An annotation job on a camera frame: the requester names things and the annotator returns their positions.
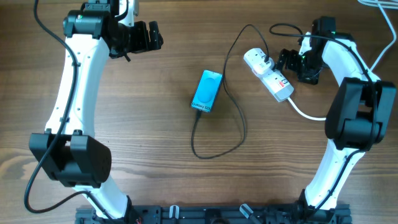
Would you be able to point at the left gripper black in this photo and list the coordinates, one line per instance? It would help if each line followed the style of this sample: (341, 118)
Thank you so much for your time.
(142, 43)

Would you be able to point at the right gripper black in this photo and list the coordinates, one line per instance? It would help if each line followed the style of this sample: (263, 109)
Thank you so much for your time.
(311, 77)

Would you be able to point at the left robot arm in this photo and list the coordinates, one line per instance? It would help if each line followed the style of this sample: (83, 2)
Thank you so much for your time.
(67, 149)

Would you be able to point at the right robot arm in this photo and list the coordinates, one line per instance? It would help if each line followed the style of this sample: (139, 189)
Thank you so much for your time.
(357, 118)

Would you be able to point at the white charger adapter plug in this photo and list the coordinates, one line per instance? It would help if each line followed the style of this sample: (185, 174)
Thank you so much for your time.
(262, 67)

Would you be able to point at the white power strip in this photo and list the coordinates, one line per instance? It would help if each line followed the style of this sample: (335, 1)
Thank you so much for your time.
(279, 87)

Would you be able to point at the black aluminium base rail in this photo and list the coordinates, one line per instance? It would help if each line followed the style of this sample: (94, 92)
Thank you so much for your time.
(281, 213)

